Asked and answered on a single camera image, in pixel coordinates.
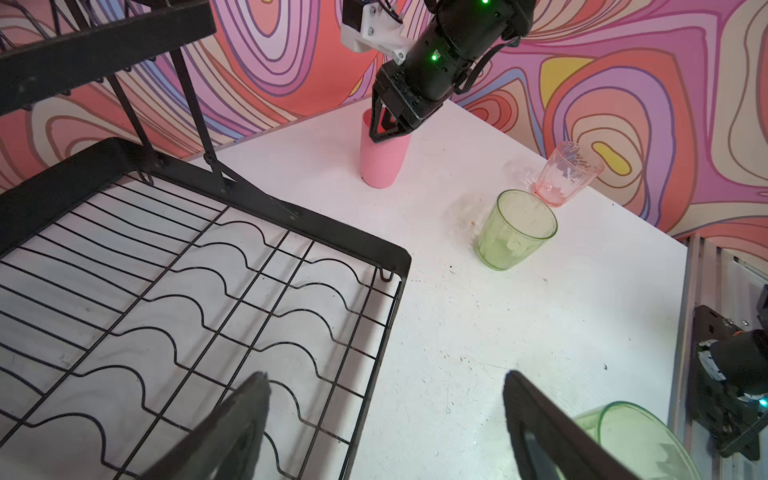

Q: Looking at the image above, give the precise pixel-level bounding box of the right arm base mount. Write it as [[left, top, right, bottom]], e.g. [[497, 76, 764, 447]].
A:
[[688, 289, 767, 462]]

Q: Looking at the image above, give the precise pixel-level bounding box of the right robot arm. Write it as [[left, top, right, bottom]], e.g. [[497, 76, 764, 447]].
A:
[[369, 0, 536, 143]]

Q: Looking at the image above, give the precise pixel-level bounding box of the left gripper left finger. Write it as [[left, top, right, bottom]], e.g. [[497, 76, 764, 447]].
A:
[[140, 372, 271, 479]]

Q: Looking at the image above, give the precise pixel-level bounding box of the green tumbler far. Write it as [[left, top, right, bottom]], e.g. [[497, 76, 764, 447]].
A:
[[476, 189, 559, 271]]

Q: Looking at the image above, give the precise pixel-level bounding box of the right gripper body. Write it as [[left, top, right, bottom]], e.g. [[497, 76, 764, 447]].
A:
[[372, 65, 447, 129]]

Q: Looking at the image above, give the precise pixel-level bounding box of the black wire dish rack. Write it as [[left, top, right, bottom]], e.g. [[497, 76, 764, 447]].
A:
[[1, 1, 411, 479]]

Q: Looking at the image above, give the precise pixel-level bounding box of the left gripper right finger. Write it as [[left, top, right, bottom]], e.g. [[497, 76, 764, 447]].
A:
[[503, 370, 635, 479]]

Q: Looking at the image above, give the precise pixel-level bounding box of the clear pink tumbler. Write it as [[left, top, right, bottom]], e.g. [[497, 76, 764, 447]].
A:
[[534, 141, 605, 207]]

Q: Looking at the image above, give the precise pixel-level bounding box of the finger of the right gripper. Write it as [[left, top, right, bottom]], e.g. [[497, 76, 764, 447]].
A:
[[383, 113, 420, 137], [368, 101, 386, 143]]

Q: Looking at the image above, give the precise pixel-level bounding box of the green tumbler near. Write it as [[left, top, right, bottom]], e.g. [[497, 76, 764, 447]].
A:
[[573, 401, 700, 479]]

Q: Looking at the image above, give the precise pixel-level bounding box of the pink plastic cup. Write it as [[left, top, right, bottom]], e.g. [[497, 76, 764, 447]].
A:
[[359, 109, 411, 189]]

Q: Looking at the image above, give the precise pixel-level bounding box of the green tumbler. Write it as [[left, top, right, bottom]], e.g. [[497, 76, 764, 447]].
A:
[[476, 189, 559, 271], [573, 401, 700, 479]]

